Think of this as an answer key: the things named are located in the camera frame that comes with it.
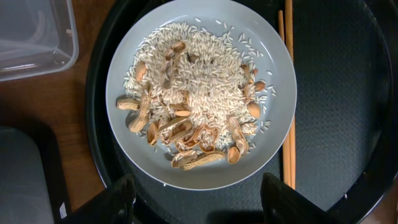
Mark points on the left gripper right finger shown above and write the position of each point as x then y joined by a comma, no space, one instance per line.
283,205

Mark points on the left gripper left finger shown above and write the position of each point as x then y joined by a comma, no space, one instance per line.
113,205

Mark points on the wooden chopstick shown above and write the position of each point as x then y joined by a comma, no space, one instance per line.
289,41
286,144

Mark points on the black rectangular tray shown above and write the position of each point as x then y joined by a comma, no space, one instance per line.
33,187

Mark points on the grey plate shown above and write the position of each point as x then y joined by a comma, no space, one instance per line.
275,67

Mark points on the rice and peanut shells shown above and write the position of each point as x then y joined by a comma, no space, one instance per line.
196,93

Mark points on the round black serving tray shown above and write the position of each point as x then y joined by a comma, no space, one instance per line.
345,57

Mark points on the clear plastic bin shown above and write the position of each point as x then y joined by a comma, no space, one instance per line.
37,37

